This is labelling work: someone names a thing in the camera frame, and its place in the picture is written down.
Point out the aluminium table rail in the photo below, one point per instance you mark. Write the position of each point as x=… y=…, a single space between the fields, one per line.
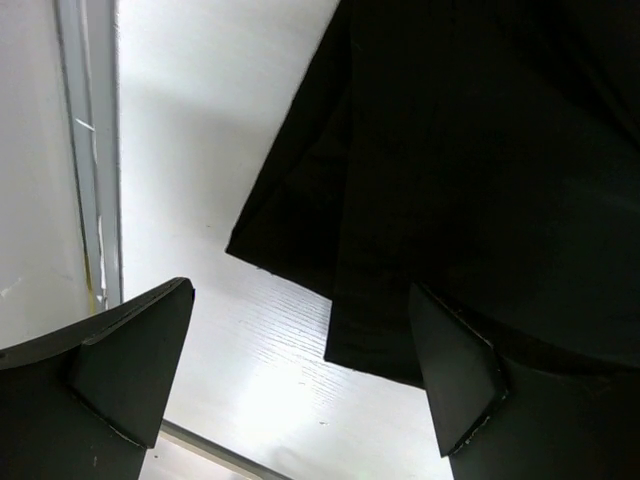
x=216 y=453
x=89 y=50

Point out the front aluminium table rail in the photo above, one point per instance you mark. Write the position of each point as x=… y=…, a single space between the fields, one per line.
x=216 y=453

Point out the black trousers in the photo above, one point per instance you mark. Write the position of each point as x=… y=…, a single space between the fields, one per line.
x=488 y=150

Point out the left aluminium table rail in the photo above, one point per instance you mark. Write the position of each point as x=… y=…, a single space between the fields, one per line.
x=89 y=50

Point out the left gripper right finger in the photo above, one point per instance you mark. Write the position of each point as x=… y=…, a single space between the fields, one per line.
x=506 y=405

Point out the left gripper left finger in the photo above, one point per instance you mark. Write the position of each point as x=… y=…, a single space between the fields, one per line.
x=87 y=401

